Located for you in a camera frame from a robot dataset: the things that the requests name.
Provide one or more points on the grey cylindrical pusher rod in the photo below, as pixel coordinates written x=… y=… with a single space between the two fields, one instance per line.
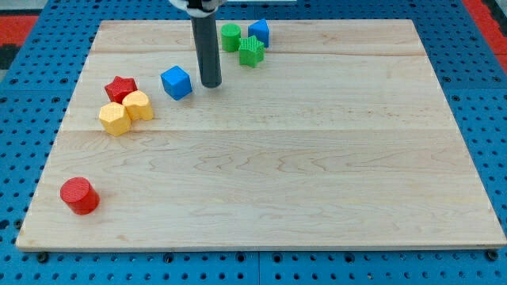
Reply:
x=207 y=50

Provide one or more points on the white rod mount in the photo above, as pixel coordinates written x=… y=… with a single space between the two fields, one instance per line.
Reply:
x=198 y=8

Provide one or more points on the blue cube block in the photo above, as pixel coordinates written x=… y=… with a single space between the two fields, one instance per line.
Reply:
x=176 y=82

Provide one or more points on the green cylinder block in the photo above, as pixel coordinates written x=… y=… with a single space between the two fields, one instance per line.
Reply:
x=230 y=37

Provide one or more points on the green star block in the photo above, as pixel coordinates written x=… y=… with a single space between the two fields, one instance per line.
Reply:
x=251 y=51

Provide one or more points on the blue triangle block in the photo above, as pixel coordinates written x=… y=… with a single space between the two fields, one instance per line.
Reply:
x=260 y=29

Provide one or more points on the yellow heart block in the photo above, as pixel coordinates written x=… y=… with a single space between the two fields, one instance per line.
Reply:
x=138 y=106

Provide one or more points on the red star block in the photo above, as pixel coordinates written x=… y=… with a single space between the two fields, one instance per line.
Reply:
x=119 y=88

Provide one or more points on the yellow hexagon block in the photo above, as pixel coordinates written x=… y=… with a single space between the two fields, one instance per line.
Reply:
x=115 y=119

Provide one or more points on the wooden board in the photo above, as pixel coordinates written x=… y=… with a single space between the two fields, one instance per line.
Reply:
x=341 y=139

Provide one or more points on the red cylinder block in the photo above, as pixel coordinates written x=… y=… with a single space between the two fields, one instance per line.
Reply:
x=79 y=195

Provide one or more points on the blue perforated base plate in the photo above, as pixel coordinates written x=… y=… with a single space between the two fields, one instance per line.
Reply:
x=463 y=43

